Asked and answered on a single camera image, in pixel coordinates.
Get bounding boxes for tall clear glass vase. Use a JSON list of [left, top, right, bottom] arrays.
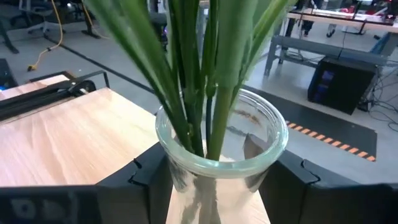
[[154, 88, 290, 224]]

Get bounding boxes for wooden shelf black metal frame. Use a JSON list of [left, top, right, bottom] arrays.
[[0, 70, 272, 224]]

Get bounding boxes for black computer tower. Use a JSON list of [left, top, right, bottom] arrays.
[[307, 57, 379, 116]]

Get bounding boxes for pink artificial tulip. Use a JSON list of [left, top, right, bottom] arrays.
[[206, 0, 298, 162]]

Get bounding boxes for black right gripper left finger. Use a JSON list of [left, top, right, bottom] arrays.
[[0, 142, 174, 224]]

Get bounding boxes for purple artificial orchid stem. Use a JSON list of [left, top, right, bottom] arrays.
[[201, 0, 219, 149]]

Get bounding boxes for yellow floor cable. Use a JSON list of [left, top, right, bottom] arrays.
[[27, 0, 65, 72]]

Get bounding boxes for grey metal workbench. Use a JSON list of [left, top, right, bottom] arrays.
[[263, 30, 398, 78]]

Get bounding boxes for office chair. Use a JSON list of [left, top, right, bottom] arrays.
[[11, 0, 67, 35]]

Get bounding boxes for yellow artificial tulip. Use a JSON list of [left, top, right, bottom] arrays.
[[83, 0, 195, 154]]

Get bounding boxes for black hazard-striped floor mat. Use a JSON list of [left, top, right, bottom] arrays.
[[241, 84, 378, 163]]

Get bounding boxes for wooden-top work table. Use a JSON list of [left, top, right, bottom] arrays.
[[285, 7, 398, 32]]

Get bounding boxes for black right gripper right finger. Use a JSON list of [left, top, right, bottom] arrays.
[[243, 133, 398, 224]]

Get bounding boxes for black metal rig frame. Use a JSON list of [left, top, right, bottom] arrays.
[[0, 79, 98, 123]]

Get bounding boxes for pink tulip green stem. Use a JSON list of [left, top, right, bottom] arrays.
[[166, 0, 206, 158]]

